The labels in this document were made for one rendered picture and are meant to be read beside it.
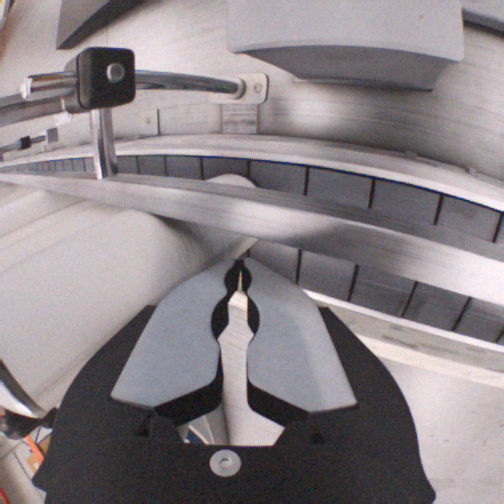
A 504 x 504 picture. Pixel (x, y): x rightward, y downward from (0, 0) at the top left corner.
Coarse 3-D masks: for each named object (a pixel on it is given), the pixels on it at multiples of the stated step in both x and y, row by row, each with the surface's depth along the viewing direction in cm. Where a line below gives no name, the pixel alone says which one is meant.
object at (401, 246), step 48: (96, 192) 12; (144, 192) 10; (192, 192) 8; (240, 192) 8; (288, 240) 7; (336, 240) 6; (384, 240) 6; (432, 240) 5; (480, 240) 5; (480, 288) 5
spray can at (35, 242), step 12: (108, 204) 14; (72, 216) 13; (84, 216) 13; (96, 216) 13; (108, 216) 13; (48, 228) 11; (60, 228) 11; (72, 228) 12; (84, 228) 12; (24, 240) 10; (36, 240) 10; (48, 240) 10; (0, 252) 9; (12, 252) 9; (24, 252) 9; (0, 264) 8; (12, 264) 9
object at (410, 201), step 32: (64, 160) 29; (128, 160) 22; (160, 160) 20; (192, 160) 18; (224, 160) 17; (256, 160) 19; (288, 192) 15; (320, 192) 14; (352, 192) 13; (384, 192) 12; (416, 192) 11; (448, 224) 11; (480, 224) 10; (256, 256) 19; (288, 256) 17; (320, 256) 16; (320, 288) 17; (352, 288) 17; (384, 288) 15; (416, 288) 13; (416, 320) 14; (448, 320) 13; (480, 320) 12
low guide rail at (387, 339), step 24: (240, 288) 17; (336, 312) 15; (360, 336) 13; (384, 336) 13; (408, 336) 12; (432, 336) 12; (408, 360) 12; (432, 360) 11; (456, 360) 10; (480, 360) 10
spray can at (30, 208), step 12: (36, 192) 17; (48, 192) 17; (12, 204) 15; (24, 204) 15; (36, 204) 16; (48, 204) 17; (60, 204) 18; (72, 204) 19; (0, 216) 14; (12, 216) 14; (24, 216) 15; (36, 216) 16; (0, 228) 13; (12, 228) 14
